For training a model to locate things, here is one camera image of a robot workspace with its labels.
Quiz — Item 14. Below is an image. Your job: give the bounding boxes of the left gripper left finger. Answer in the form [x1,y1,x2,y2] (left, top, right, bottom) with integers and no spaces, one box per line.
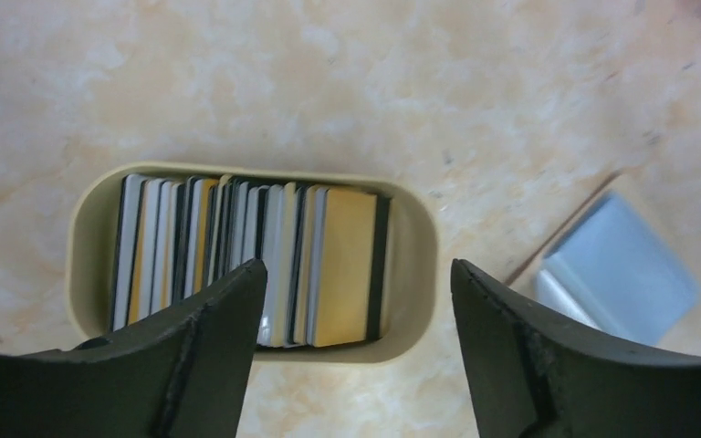
[0,260,267,437]

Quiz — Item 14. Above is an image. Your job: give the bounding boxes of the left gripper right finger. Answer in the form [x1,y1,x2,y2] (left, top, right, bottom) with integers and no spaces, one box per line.
[450,259,701,437]

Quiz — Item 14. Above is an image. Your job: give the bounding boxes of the beige card holder wallet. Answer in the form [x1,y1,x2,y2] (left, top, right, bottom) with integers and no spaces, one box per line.
[507,172,701,356]

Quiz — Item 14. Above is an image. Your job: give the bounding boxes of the beige tray of cards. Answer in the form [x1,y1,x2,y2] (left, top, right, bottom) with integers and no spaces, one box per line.
[65,161,440,366]

